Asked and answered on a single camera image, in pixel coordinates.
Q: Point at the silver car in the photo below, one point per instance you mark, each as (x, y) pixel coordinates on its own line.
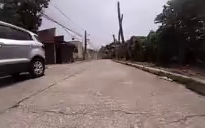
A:
(10, 50)

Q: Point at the pale wall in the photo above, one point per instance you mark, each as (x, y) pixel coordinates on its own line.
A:
(91, 54)

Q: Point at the brown low building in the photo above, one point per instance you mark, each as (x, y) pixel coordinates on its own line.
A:
(56, 48)

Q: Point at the thin utility pole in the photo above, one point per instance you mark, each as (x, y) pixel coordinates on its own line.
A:
(85, 43)

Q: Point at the tall utility pole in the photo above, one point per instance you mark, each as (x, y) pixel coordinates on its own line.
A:
(120, 23)

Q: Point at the pale concrete road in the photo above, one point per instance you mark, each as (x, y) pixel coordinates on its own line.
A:
(100, 93)

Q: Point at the row of trees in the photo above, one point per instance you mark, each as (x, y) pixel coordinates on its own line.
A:
(180, 33)

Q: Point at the white building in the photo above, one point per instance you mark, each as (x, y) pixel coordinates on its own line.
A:
(78, 50)

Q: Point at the concrete kerb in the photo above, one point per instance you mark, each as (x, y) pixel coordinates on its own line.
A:
(176, 78)

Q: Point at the dark leafy tree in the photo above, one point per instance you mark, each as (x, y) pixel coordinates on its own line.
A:
(20, 11)

